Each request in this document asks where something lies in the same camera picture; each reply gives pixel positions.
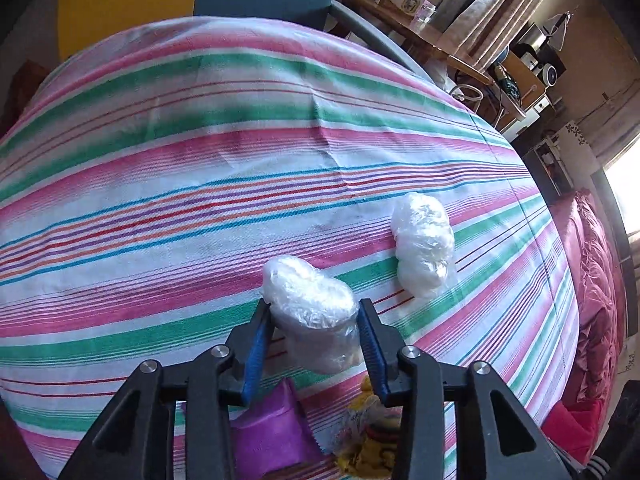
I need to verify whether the red quilt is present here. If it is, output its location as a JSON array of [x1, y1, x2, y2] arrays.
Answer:
[[541, 189, 637, 467]]

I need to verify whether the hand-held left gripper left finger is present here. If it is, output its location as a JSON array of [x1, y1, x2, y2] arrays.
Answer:
[[57, 299, 276, 480]]

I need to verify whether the yellow snack packet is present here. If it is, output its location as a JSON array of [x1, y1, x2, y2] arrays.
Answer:
[[332, 377, 407, 476]]

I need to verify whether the grey bed frame rail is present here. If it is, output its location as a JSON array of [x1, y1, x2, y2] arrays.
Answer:
[[327, 0, 433, 78]]

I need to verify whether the beige curtain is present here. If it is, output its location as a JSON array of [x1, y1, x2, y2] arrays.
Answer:
[[440, 0, 568, 72]]

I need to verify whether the white plastic-wrapped bundle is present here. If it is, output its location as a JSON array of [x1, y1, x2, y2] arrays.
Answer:
[[262, 256, 362, 375], [391, 192, 456, 298]]

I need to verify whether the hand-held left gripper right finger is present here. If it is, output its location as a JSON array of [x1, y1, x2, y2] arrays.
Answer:
[[357, 299, 576, 480]]

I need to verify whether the white cabinet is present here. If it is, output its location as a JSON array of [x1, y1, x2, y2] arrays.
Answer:
[[527, 120, 601, 197]]

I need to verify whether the wooden desk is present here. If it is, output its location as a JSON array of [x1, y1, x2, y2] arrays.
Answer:
[[340, 0, 496, 87]]

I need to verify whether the dark red pillow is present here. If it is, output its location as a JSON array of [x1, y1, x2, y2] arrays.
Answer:
[[7, 59, 52, 128]]

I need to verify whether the striped bedsheet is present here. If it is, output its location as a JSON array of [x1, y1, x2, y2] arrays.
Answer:
[[0, 15, 581, 480]]

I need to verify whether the purple snack packet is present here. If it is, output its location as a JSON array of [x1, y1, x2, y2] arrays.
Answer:
[[182, 377, 326, 480]]

